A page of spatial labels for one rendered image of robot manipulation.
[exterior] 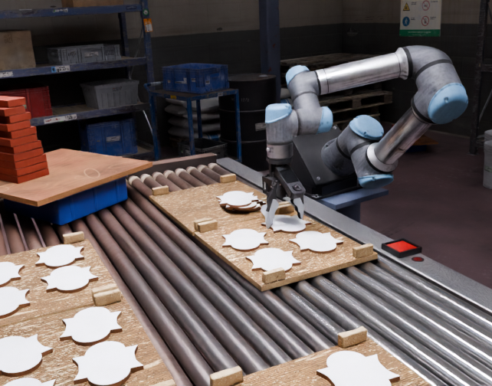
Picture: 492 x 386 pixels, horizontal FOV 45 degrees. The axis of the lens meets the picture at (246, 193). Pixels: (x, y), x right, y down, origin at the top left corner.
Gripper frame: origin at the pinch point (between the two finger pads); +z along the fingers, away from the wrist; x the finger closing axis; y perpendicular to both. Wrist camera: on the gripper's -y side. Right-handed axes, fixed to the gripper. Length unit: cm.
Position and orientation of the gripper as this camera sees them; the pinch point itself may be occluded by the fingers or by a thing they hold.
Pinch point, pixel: (286, 224)
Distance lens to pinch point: 177.2
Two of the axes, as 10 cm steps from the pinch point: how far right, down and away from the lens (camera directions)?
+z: 0.5, 9.6, 2.9
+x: -8.8, 1.8, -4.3
